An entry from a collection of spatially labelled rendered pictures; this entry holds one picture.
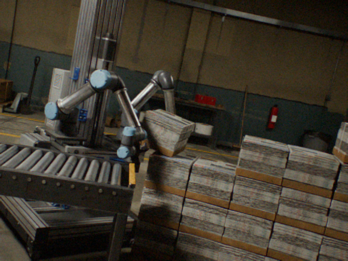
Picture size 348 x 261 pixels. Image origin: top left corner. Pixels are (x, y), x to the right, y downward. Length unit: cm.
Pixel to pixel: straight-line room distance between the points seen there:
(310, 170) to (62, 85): 189
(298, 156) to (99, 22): 166
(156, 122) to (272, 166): 80
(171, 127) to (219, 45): 681
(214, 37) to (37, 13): 380
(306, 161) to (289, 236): 48
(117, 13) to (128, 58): 607
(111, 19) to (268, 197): 167
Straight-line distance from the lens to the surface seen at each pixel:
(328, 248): 284
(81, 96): 270
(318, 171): 272
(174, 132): 277
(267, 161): 269
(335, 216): 279
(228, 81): 953
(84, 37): 321
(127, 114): 266
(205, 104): 876
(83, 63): 316
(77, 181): 201
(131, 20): 931
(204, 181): 274
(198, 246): 287
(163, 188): 279
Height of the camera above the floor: 138
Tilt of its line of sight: 7 degrees down
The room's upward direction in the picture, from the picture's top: 12 degrees clockwise
